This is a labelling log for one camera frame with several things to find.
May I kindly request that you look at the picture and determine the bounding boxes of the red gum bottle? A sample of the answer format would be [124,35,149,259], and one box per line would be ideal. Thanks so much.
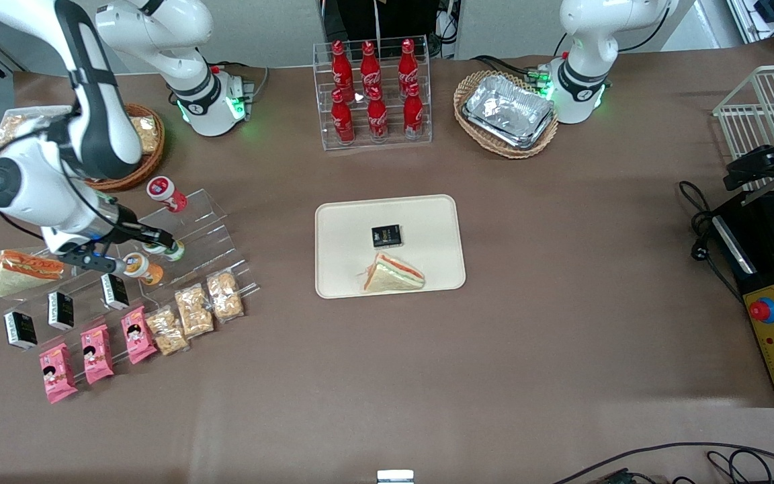
[146,175,188,213]

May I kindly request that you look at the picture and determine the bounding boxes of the clear acrylic bottle rack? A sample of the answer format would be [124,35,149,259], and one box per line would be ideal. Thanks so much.
[312,35,433,151]

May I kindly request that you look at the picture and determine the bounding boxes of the grey cable at arm base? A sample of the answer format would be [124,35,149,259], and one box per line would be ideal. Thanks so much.
[212,60,270,102]

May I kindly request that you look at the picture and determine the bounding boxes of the black power cable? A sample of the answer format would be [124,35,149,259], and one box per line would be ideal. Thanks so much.
[678,180,744,303]

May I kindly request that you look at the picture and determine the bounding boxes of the black machine lever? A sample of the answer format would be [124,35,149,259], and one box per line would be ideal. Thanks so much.
[724,134,774,192]

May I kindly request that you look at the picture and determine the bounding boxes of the red cola bottle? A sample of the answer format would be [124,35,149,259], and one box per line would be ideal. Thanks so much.
[398,38,420,88]
[331,89,355,145]
[331,40,354,91]
[360,40,382,91]
[367,87,388,140]
[403,83,424,138]

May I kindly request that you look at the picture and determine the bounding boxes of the clear acrylic stepped shelf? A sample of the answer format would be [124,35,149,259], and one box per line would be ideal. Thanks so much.
[0,188,260,354]

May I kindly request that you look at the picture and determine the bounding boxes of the light wicker basket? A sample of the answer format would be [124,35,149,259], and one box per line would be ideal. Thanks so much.
[454,70,559,159]

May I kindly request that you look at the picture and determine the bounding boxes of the aluminium foil tray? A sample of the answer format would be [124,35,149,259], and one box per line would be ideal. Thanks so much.
[462,74,556,150]

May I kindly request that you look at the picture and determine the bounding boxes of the white wire rack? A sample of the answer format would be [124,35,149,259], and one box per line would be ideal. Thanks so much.
[713,64,774,192]

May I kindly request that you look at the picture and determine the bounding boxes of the green gum bottle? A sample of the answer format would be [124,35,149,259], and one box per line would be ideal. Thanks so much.
[144,241,185,262]

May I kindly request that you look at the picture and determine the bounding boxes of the pink snack packet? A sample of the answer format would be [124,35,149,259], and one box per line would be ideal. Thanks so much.
[121,306,158,365]
[80,324,114,385]
[39,343,79,404]

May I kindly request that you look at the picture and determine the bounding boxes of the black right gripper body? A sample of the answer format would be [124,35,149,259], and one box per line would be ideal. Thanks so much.
[88,200,140,248]

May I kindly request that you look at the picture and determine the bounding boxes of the brown wicker basket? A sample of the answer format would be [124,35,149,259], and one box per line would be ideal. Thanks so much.
[85,103,166,194]

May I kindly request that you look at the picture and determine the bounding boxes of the black cables at arm base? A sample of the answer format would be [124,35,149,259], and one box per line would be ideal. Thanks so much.
[471,54,566,85]

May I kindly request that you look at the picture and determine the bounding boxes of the clear bag of beige snacks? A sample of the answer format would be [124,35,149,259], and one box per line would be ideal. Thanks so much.
[206,268,245,322]
[174,282,214,337]
[0,113,45,150]
[145,306,189,356]
[130,116,161,154]

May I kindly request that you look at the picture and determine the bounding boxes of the wrapped triangle sandwich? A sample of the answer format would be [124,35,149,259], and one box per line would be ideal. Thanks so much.
[0,249,65,298]
[362,252,426,293]

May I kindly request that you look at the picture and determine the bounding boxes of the white rectangular tray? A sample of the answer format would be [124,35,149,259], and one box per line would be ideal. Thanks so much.
[0,104,79,135]

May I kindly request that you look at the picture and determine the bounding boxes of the cream plastic tray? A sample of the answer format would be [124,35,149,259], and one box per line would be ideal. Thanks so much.
[314,194,466,299]

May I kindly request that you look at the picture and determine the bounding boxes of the orange gum bottle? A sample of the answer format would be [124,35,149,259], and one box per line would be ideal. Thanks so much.
[122,252,164,286]

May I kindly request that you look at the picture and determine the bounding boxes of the black machine with yellow panel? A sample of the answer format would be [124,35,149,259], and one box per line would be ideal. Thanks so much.
[709,188,774,409]

